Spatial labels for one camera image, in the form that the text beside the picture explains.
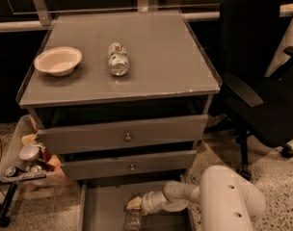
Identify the green label soda can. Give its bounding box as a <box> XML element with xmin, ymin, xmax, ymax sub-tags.
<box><xmin>108</xmin><ymin>42</ymin><xmax>129</xmax><ymax>77</ymax></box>

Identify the grey top drawer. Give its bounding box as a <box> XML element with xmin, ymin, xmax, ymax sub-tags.
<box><xmin>39</xmin><ymin>115</ymin><xmax>208</xmax><ymax>154</ymax></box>

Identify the metal railing bar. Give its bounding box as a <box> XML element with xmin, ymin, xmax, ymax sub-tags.
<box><xmin>0</xmin><ymin>4</ymin><xmax>293</xmax><ymax>33</ymax></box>

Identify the grey drawer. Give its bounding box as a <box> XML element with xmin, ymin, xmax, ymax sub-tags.
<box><xmin>61</xmin><ymin>150</ymin><xmax>197</xmax><ymax>180</ymax></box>
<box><xmin>39</xmin><ymin>115</ymin><xmax>208</xmax><ymax>154</ymax></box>
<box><xmin>78</xmin><ymin>171</ymin><xmax>196</xmax><ymax>231</ymax></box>

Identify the black stand leg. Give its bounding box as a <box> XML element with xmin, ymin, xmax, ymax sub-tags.
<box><xmin>0</xmin><ymin>183</ymin><xmax>17</xmax><ymax>228</ymax></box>

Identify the grey middle drawer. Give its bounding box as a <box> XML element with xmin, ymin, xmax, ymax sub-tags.
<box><xmin>61</xmin><ymin>150</ymin><xmax>197</xmax><ymax>180</ymax></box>

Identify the grey bottom drawer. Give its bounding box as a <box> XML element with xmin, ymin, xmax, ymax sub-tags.
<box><xmin>78</xmin><ymin>171</ymin><xmax>196</xmax><ymax>231</ymax></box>

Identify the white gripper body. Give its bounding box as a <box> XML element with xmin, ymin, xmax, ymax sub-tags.
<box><xmin>141</xmin><ymin>191</ymin><xmax>168</xmax><ymax>214</ymax></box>

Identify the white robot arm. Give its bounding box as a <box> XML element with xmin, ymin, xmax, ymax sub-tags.
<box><xmin>127</xmin><ymin>0</ymin><xmax>293</xmax><ymax>231</ymax></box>

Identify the clear plastic water bottle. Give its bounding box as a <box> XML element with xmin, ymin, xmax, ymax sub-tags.
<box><xmin>122</xmin><ymin>192</ymin><xmax>142</xmax><ymax>231</ymax></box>

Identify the silver can in bin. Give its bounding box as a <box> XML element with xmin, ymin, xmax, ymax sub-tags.
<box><xmin>19</xmin><ymin>143</ymin><xmax>40</xmax><ymax>162</ymax></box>

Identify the grey drawer cabinet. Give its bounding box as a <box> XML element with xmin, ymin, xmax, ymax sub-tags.
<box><xmin>15</xmin><ymin>10</ymin><xmax>224</xmax><ymax>185</ymax></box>

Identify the black office chair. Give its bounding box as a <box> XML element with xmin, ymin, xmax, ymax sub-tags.
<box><xmin>209</xmin><ymin>0</ymin><xmax>293</xmax><ymax>180</ymax></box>

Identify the white paper bowl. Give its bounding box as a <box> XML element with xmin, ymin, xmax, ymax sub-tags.
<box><xmin>34</xmin><ymin>46</ymin><xmax>82</xmax><ymax>77</ymax></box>

